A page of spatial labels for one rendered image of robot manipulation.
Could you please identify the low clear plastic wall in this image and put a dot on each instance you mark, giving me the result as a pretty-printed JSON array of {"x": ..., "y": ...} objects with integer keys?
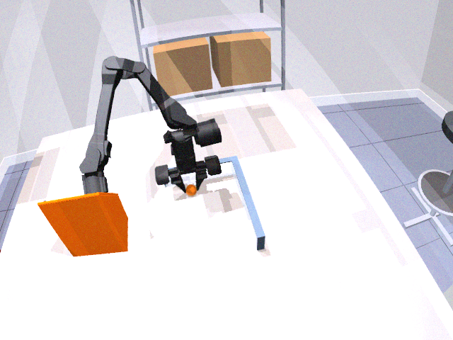
[{"x": 227, "y": 170}]

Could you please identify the orange ball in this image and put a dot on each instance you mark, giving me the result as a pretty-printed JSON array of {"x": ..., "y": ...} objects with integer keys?
[{"x": 191, "y": 189}]

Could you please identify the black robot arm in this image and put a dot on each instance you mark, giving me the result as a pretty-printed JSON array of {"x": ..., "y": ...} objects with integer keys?
[{"x": 175, "y": 115}]

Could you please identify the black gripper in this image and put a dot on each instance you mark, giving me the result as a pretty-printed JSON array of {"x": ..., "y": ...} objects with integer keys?
[{"x": 187, "y": 165}]

